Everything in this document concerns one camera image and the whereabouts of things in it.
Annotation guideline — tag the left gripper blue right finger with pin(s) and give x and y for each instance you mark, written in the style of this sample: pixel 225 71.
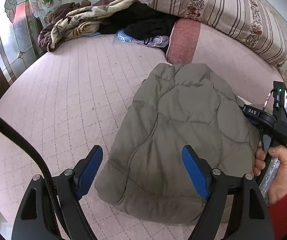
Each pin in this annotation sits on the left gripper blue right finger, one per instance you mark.
pixel 199 171

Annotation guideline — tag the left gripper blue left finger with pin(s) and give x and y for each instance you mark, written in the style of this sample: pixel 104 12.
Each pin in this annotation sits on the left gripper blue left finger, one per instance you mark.
pixel 86 170

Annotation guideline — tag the olive quilted hooded jacket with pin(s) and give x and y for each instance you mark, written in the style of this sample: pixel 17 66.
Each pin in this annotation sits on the olive quilted hooded jacket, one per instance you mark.
pixel 175 106

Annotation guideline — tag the red sleeve forearm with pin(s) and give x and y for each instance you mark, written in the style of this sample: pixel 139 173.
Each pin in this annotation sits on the red sleeve forearm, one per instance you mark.
pixel 278 215

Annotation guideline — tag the black clothing pile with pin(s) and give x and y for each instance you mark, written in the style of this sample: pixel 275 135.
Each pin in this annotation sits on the black clothing pile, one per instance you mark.
pixel 140 22

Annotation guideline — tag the person right hand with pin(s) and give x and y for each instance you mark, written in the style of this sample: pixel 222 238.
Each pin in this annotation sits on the person right hand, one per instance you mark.
pixel 278 188

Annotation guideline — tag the pink red-trimmed bolster cushion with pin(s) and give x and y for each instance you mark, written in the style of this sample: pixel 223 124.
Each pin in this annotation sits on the pink red-trimmed bolster cushion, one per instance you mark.
pixel 249 76

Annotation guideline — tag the pink quilted bed mattress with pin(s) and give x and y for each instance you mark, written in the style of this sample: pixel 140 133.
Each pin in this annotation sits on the pink quilted bed mattress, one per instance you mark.
pixel 77 97

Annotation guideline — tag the striped floral folded quilt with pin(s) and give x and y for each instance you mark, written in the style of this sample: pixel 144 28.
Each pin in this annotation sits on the striped floral folded quilt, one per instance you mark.
pixel 247 21

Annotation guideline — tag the brown beige floral blanket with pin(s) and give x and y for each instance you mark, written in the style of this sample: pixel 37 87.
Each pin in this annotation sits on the brown beige floral blanket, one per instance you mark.
pixel 74 20

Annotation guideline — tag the stained glass window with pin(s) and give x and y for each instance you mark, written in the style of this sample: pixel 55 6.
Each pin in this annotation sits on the stained glass window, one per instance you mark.
pixel 19 30

